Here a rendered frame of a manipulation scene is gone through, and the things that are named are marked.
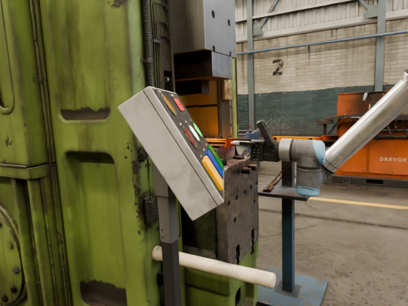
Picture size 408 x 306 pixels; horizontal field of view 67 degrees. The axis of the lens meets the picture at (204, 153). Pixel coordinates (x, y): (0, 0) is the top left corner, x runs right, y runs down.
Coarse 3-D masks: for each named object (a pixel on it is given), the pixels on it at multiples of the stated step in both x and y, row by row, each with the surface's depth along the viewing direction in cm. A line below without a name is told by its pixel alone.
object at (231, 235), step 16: (240, 160) 134; (224, 176) 120; (240, 176) 133; (224, 192) 121; (240, 192) 134; (256, 192) 152; (224, 208) 122; (240, 208) 135; (256, 208) 153; (192, 224) 135; (208, 224) 131; (224, 224) 123; (240, 224) 135; (256, 224) 154; (192, 240) 136; (208, 240) 132; (224, 240) 125; (240, 240) 136; (256, 240) 155; (208, 256) 131; (224, 256) 126; (240, 256) 136
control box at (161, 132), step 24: (144, 96) 60; (168, 96) 75; (144, 120) 61; (168, 120) 61; (192, 120) 92; (144, 144) 62; (168, 144) 62; (192, 144) 66; (168, 168) 62; (192, 168) 62; (192, 192) 63; (216, 192) 63; (192, 216) 64
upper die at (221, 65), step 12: (180, 60) 126; (192, 60) 123; (204, 60) 120; (216, 60) 122; (228, 60) 132; (180, 72) 126; (192, 72) 124; (204, 72) 121; (216, 72) 123; (228, 72) 133
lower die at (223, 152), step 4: (212, 144) 132; (216, 144) 132; (220, 144) 131; (224, 144) 131; (216, 148) 128; (220, 148) 128; (224, 148) 132; (228, 148) 135; (232, 148) 139; (216, 152) 125; (220, 152) 129; (224, 152) 132; (228, 152) 136; (232, 152) 139; (220, 156) 129; (224, 156) 132; (228, 156) 136; (232, 156) 139
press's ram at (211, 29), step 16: (176, 0) 117; (192, 0) 113; (208, 0) 115; (224, 0) 127; (176, 16) 118; (192, 16) 114; (208, 16) 115; (224, 16) 127; (176, 32) 119; (192, 32) 115; (208, 32) 116; (224, 32) 128; (176, 48) 120; (192, 48) 116; (208, 48) 116; (224, 48) 128
